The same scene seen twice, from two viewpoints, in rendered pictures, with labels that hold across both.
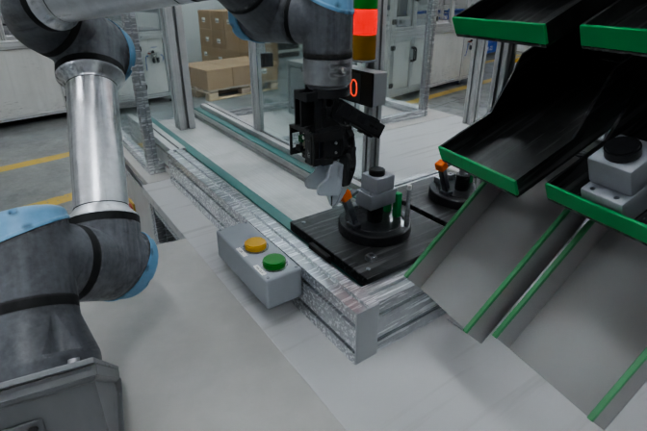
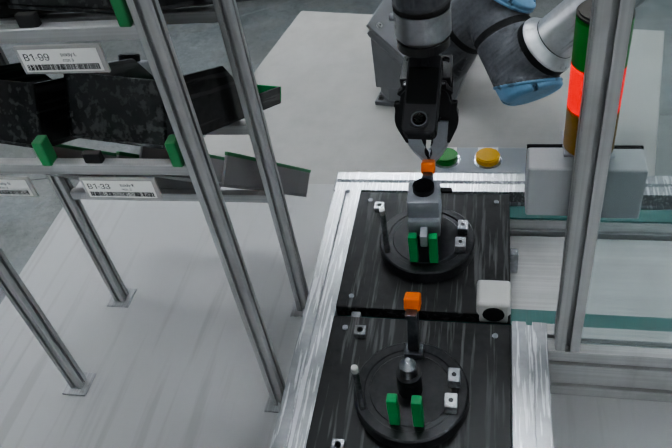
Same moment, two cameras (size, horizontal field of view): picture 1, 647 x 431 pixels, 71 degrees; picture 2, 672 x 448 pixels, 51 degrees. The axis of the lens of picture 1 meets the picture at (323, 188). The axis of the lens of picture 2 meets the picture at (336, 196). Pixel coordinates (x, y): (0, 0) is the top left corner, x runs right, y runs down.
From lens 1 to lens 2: 1.46 m
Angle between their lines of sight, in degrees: 105
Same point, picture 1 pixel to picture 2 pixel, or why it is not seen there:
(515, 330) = not seen: hidden behind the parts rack
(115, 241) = (500, 47)
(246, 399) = (378, 155)
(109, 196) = (540, 26)
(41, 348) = not seen: hidden behind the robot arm
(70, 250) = (474, 15)
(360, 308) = (340, 177)
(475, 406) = (251, 247)
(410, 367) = (309, 239)
